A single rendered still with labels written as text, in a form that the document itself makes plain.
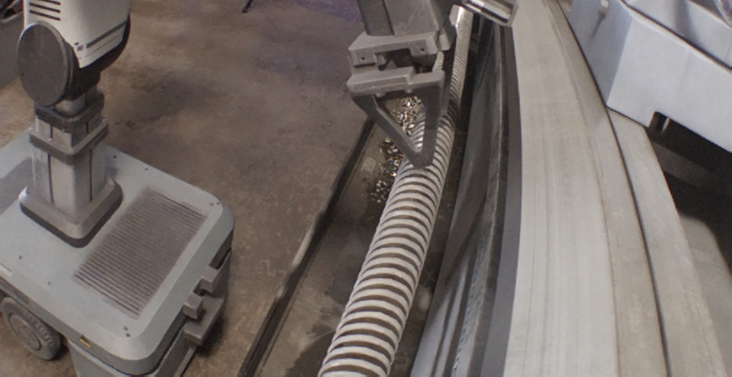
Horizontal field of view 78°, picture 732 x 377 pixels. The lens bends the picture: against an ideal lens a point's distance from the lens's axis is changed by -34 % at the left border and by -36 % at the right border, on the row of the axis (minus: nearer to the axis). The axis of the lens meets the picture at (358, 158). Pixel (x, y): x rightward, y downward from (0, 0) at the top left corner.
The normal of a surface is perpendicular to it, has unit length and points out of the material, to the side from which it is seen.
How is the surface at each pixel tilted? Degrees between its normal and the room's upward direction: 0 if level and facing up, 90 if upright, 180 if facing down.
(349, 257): 0
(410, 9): 90
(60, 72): 90
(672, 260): 0
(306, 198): 0
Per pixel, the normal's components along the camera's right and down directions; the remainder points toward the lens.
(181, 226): 0.25, -0.83
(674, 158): -0.22, 0.45
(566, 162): -0.35, -0.86
